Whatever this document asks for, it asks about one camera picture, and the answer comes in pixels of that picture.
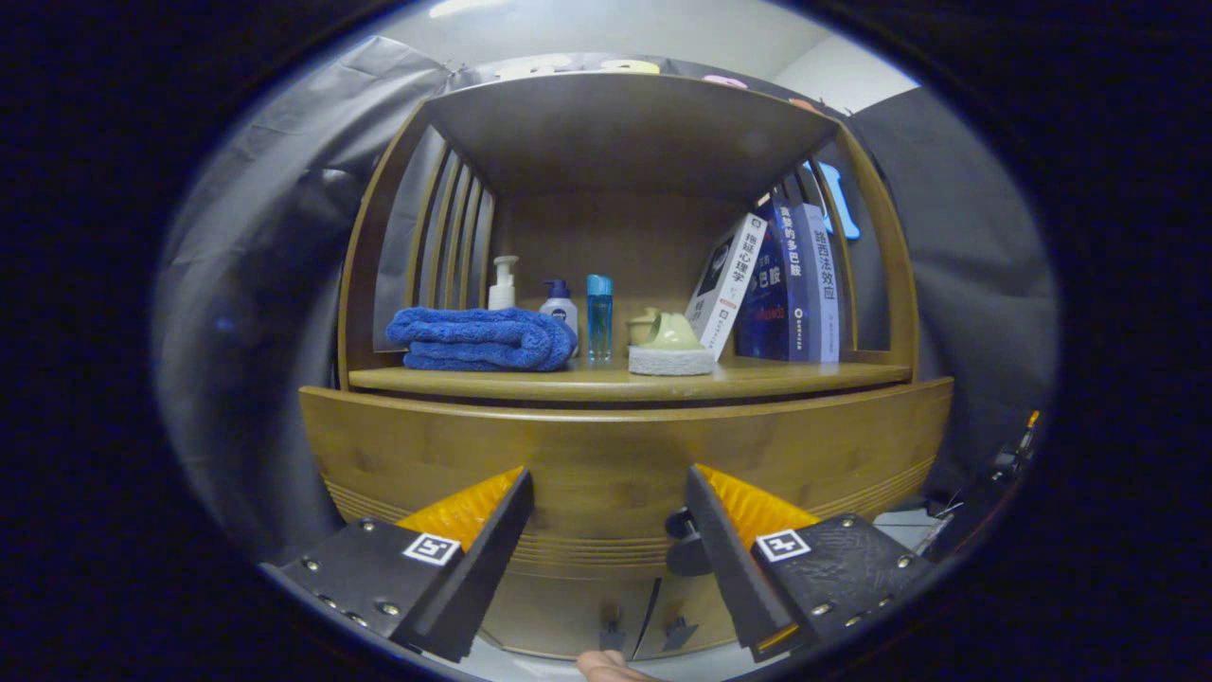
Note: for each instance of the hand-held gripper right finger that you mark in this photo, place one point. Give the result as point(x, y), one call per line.
point(734, 568)

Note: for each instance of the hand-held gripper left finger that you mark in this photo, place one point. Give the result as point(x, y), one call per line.
point(478, 573)

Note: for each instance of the black drawer knob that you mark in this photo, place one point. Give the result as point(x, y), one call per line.
point(684, 554)

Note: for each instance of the wooden drawer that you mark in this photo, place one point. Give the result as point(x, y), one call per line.
point(606, 455)

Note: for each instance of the green scrub brush white sponge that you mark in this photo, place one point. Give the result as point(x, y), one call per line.
point(672, 360)

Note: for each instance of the wooden cabinet door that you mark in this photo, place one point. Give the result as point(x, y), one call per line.
point(549, 616)
point(705, 606)

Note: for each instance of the wooden countertop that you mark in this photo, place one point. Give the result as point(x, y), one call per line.
point(587, 381)

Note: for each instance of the wooden cabinet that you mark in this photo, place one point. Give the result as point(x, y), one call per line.
point(625, 133)

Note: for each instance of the blue folded towel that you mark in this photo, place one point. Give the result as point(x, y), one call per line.
point(473, 339)

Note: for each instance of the beige lidded teacup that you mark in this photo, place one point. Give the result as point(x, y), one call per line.
point(640, 327)

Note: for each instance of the black equipment with orange part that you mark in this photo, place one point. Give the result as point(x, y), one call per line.
point(985, 483)

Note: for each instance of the white bottle with blue cap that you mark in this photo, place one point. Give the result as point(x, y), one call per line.
point(561, 308)

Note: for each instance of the clear blue bottle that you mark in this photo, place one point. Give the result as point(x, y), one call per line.
point(598, 322)

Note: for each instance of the white pump bottle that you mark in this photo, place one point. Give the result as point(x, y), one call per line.
point(502, 294)

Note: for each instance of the white book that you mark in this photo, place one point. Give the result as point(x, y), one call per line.
point(729, 284)

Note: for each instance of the dark blue book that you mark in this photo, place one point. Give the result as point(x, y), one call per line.
point(786, 284)

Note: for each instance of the pale blue book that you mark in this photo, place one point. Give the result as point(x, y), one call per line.
point(824, 294)

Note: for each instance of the black backdrop cloth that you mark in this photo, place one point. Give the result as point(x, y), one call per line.
point(265, 237)

